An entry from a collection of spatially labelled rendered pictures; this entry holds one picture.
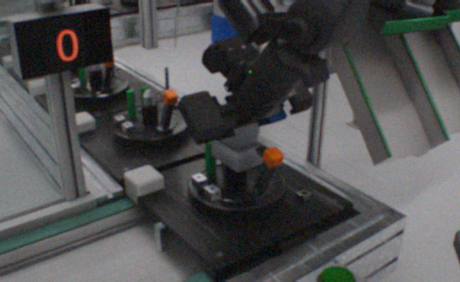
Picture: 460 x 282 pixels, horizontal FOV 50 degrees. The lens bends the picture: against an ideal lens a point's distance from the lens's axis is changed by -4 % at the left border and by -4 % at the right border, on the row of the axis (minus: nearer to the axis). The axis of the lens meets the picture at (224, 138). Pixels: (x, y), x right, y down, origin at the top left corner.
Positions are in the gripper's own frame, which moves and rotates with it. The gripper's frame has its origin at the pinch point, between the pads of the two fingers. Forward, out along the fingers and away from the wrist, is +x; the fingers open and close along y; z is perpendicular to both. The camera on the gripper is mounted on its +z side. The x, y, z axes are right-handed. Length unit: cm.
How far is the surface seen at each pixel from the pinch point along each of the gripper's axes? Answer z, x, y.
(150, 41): 67, 85, -43
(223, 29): 50, 58, -53
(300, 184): -10.7, 5.5, -9.3
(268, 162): -7.9, -4.1, 1.0
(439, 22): 0.2, -15.4, -31.0
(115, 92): 25.8, 35.0, -1.3
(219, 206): -9.4, 3.8, 5.7
